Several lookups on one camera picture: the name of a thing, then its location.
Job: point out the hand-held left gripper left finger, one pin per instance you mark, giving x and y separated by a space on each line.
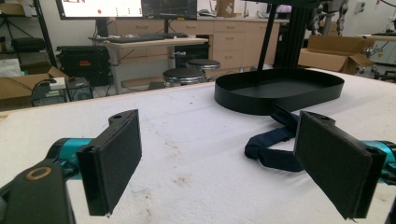
112 161

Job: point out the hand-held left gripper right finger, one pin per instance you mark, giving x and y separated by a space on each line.
336 165

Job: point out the black oval tray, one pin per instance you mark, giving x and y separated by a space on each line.
277 90

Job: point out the grey computer tower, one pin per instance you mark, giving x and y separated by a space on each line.
79 88

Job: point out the black equipment case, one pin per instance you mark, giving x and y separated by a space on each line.
84 63

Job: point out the round black stool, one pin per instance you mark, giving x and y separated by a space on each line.
183 75
203 64

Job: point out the open cardboard box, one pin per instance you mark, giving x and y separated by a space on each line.
336 53

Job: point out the flat cardboard box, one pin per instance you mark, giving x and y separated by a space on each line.
21 85

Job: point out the light wooden desk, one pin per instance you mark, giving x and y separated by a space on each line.
155 46

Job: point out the black keyboard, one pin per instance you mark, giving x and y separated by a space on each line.
135 39

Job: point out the black metal stand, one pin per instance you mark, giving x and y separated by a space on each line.
289 34

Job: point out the black metal shelf rack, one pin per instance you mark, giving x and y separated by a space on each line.
37 31

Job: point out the white computer monitor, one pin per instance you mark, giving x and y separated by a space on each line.
101 8

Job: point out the wooden drawer cabinet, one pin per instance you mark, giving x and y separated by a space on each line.
230 40

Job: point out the dark computer monitor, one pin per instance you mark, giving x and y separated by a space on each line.
169 8

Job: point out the small cardboard box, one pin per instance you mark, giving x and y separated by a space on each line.
226 7

